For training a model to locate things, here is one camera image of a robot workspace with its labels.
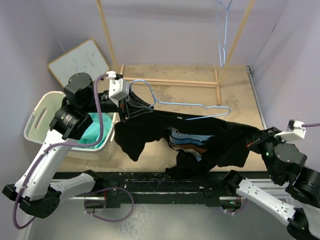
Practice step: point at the teal t shirt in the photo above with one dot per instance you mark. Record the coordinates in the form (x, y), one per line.
(92, 133)

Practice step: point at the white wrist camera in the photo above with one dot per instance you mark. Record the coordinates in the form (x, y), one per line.
(118, 86)
(295, 131)

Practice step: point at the cream plastic laundry basket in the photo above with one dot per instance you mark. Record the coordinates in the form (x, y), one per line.
(38, 125)

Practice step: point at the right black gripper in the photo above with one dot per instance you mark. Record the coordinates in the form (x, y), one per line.
(262, 135)

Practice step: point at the black t shirt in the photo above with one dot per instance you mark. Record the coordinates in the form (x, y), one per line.
(201, 143)

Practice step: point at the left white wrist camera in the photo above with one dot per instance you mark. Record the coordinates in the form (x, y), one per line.
(118, 86)

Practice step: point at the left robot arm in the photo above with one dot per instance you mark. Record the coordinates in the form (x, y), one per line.
(35, 193)

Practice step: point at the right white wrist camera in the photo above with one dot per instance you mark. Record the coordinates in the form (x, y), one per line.
(295, 131)

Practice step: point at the light blue wire hanger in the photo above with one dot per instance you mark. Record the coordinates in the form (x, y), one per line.
(222, 29)

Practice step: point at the blue hanger with black shirt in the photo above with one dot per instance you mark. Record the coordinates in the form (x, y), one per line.
(157, 101)

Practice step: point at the wooden clothes rack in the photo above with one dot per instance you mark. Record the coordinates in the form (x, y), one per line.
(218, 76)

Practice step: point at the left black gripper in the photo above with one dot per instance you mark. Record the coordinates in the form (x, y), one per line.
(133, 97)

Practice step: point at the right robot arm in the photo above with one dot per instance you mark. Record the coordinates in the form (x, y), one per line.
(285, 165)

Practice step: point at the small framed whiteboard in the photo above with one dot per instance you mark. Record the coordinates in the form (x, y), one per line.
(84, 58)

